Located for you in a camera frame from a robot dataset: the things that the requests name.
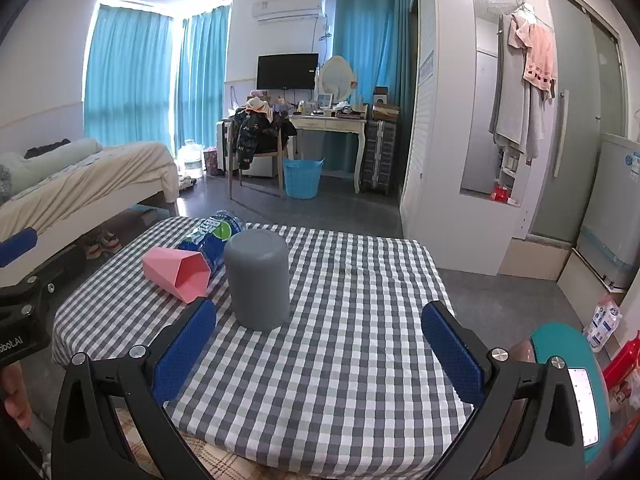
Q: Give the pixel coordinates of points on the narrow blue curtain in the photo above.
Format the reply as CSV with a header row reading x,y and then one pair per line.
x,y
202,80

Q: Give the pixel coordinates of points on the pair of sneakers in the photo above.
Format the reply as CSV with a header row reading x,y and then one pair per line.
x,y
102,244

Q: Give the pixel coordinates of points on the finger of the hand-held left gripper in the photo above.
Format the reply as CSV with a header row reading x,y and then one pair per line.
x,y
15,247

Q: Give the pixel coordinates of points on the grey hanging towel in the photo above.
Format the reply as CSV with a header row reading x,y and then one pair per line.
x,y
510,100

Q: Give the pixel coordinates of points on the blue plastic bottle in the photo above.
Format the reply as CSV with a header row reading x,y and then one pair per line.
x,y
212,237

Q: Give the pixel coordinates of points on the tall teal curtain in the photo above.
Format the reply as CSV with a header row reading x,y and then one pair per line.
x,y
370,40

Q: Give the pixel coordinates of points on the wide blue curtain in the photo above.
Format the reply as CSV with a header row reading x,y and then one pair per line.
x,y
125,80

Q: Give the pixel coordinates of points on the wooden chair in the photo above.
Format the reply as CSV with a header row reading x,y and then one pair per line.
x,y
260,160

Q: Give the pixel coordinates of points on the pink hanging towel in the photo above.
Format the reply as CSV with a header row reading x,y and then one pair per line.
x,y
540,60

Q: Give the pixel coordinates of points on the dark ribbed suitcase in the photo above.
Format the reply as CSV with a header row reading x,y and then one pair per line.
x,y
379,155

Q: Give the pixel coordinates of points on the cardboard box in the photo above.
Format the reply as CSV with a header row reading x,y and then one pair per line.
x,y
386,111

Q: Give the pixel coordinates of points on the red packet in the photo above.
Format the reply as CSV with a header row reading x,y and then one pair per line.
x,y
500,193

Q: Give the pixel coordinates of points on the person's left hand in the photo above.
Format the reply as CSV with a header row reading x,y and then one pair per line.
x,y
17,400

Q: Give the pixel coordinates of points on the clear water jug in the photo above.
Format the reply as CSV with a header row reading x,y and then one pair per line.
x,y
193,160

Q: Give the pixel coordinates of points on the black television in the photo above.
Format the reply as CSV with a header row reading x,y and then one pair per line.
x,y
287,71

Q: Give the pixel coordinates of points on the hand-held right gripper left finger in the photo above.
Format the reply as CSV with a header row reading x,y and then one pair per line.
x,y
185,350

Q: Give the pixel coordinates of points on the oval white mirror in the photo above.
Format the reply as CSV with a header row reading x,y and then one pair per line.
x,y
335,77

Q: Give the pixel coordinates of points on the pale green bolster pillow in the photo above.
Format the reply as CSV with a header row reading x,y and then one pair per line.
x,y
50,160

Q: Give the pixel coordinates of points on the plaid blanket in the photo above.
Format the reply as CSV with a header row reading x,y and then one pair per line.
x,y
200,460

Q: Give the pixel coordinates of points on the grey checkered tablecloth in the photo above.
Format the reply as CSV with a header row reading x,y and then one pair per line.
x,y
325,360

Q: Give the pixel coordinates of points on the white air conditioner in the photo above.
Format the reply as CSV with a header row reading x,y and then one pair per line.
x,y
287,9

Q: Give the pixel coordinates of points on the grey cup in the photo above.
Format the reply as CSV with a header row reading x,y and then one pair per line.
x,y
257,280

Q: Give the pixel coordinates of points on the bed with beige sheet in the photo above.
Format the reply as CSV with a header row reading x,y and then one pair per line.
x,y
100,180

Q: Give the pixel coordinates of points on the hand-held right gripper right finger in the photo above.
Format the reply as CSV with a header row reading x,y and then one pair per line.
x,y
452,355

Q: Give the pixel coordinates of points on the teal stool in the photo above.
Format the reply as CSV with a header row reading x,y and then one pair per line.
x,y
555,340

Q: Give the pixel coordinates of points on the pink hexagonal cup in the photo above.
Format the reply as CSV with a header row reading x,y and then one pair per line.
x,y
175,272

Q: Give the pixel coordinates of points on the red plastic bag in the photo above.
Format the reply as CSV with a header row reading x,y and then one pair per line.
x,y
625,360

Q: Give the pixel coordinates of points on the lit white phone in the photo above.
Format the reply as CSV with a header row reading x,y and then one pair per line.
x,y
584,405

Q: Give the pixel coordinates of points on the frosted glass door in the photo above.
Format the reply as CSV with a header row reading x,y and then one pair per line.
x,y
575,110

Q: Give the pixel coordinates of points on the pile of clothes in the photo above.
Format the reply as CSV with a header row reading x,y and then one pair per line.
x,y
252,130

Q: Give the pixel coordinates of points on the white wardrobe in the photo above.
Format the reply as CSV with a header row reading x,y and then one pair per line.
x,y
445,135

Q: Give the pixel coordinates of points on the white dressing table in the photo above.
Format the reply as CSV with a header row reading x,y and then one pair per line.
x,y
325,124

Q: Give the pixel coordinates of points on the blue laundry basket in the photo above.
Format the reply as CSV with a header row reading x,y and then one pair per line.
x,y
302,177

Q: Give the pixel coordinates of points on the white printed packet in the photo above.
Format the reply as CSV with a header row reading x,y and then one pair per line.
x,y
602,322

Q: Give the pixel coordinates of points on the pink patterned bin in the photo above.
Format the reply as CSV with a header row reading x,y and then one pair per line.
x,y
213,162

